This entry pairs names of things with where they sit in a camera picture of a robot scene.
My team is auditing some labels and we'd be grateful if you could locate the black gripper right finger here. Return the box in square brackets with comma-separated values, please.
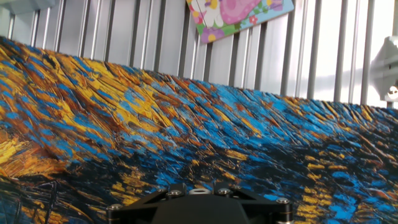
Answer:
[199, 182, 295, 224]

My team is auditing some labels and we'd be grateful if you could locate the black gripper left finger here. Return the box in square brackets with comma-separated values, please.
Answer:
[105, 182, 200, 224]

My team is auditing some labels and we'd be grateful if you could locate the white drawer with knob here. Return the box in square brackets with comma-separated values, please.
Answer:
[369, 35, 398, 104]

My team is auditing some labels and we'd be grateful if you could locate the starry night painted tablecloth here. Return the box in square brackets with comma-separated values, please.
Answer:
[0, 35, 398, 224]

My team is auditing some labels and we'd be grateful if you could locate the colourful picture book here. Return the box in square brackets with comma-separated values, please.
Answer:
[185, 0, 295, 44]

